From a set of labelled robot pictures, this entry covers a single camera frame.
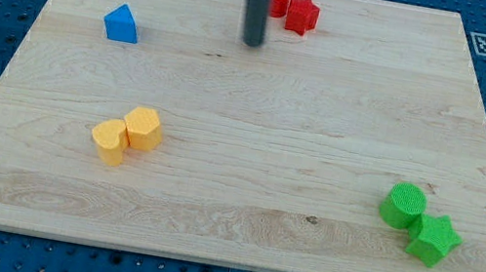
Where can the red star block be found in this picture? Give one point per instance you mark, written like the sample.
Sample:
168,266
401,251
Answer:
301,16

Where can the green star block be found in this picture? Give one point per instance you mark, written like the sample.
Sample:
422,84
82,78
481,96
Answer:
432,238

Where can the yellow hexagon block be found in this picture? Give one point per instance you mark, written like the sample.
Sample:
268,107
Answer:
143,128

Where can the light wooden board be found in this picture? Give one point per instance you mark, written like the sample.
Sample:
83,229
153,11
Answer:
273,159

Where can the yellow heart block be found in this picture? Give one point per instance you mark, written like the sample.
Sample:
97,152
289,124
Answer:
111,140

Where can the blue pentagon block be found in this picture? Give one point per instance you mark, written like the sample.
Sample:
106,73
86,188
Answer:
120,25

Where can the green cylinder block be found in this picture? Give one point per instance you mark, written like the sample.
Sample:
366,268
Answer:
402,205

